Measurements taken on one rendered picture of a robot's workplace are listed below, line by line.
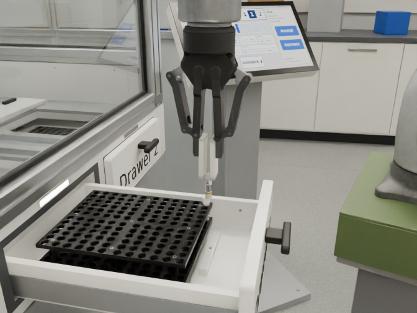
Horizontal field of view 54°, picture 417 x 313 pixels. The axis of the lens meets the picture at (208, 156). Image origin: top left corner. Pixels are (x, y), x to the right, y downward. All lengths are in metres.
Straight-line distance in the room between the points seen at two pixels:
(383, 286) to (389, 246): 0.16
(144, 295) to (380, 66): 3.21
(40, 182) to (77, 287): 0.18
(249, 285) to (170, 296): 0.11
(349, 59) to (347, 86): 0.22
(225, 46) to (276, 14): 1.09
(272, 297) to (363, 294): 0.91
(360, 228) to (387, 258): 0.07
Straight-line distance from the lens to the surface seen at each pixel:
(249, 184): 1.72
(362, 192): 0.89
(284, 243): 0.59
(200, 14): 0.57
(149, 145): 0.93
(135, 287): 0.56
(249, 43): 1.52
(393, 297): 0.97
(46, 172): 0.67
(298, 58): 1.59
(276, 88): 3.54
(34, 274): 0.62
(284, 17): 1.67
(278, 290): 1.88
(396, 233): 0.80
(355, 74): 3.56
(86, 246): 0.62
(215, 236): 0.71
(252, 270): 0.51
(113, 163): 0.84
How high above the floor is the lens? 1.24
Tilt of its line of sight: 22 degrees down
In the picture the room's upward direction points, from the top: straight up
